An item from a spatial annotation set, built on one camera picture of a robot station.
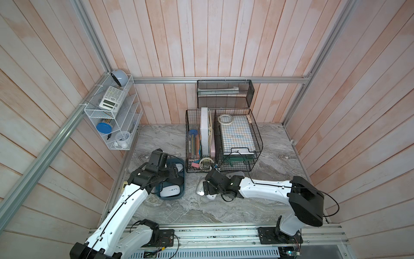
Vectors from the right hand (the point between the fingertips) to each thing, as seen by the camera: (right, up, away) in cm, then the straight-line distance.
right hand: (209, 184), depth 86 cm
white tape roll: (+6, +35, +9) cm, 37 cm away
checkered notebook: (+16, +26, +2) cm, 30 cm away
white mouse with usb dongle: (+17, +5, +7) cm, 19 cm away
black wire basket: (-10, +24, +21) cm, 34 cm away
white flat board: (-3, +29, -1) cm, 29 cm away
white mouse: (-18, +8, +10) cm, 22 cm away
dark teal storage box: (-28, -2, 0) cm, 28 cm away
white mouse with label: (+1, -6, -2) cm, 6 cm away
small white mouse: (-21, -3, 0) cm, 22 cm away
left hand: (-19, +8, -8) cm, 22 cm away
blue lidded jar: (-51, +31, -10) cm, 60 cm away
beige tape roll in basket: (0, +13, +7) cm, 15 cm away
